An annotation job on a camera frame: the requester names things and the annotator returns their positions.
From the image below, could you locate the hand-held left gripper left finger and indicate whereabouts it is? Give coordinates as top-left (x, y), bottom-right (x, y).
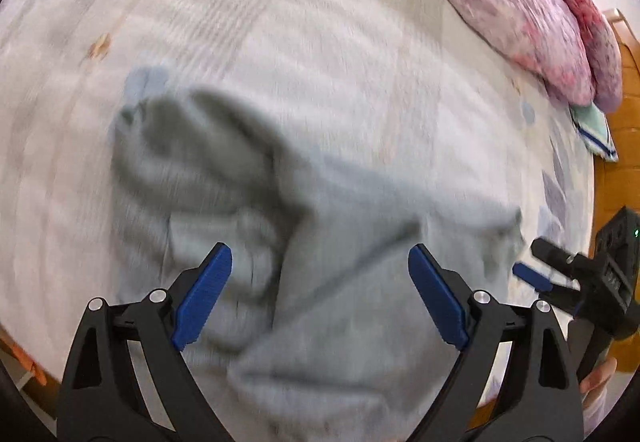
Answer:
top-left (57, 242), bottom-right (233, 442)

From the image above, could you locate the teal striped pillow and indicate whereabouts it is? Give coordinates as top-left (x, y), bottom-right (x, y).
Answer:
top-left (570, 102), bottom-right (619, 163)

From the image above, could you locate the purple floral quilt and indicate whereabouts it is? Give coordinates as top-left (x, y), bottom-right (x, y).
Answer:
top-left (380, 0), bottom-right (623, 113)

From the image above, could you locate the bed with floral sheet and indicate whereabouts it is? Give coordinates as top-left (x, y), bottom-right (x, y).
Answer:
top-left (0, 0), bottom-right (596, 423)

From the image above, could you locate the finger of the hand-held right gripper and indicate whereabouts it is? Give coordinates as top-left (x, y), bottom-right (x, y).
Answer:
top-left (512, 262), bottom-right (581, 313)
top-left (531, 238), bottom-right (593, 277)

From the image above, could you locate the person's right hand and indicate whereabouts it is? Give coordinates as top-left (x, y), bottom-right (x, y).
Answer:
top-left (579, 356), bottom-right (620, 425)

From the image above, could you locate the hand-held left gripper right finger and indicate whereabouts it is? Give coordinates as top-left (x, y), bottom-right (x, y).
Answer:
top-left (407, 243), bottom-right (586, 442)

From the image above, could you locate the grey zip hoodie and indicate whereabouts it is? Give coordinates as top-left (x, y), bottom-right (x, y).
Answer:
top-left (110, 89), bottom-right (523, 442)

